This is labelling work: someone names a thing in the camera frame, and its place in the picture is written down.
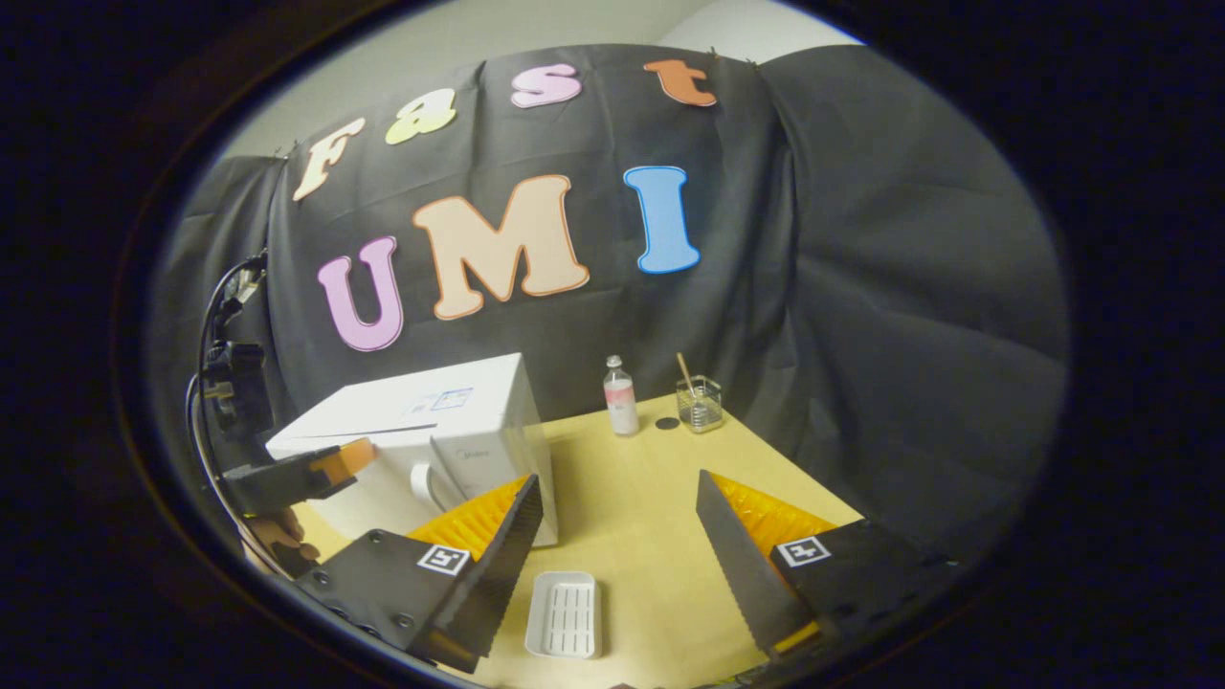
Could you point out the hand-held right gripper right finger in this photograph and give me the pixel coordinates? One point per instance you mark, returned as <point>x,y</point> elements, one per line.
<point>746,574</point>

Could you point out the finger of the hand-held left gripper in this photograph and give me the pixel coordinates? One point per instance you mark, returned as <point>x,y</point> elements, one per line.
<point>325,474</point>

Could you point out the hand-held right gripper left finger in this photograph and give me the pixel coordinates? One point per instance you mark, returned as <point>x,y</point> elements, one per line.
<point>498,584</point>

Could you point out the white rectangular dish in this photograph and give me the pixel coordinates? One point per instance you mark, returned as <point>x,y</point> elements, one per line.
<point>563,617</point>

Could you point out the white microwave oven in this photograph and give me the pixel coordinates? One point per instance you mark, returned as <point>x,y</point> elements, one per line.
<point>412,411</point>

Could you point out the square glass jar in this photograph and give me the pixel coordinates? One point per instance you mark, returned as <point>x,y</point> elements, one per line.
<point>701,411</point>

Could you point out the wooden stick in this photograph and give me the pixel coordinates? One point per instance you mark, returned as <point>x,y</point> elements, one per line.
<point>685,373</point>

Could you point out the small bottle with pink label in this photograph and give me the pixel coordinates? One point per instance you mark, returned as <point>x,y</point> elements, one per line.
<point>621,402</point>

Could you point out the black backdrop cloth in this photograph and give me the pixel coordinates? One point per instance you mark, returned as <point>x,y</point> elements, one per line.
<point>861,287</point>

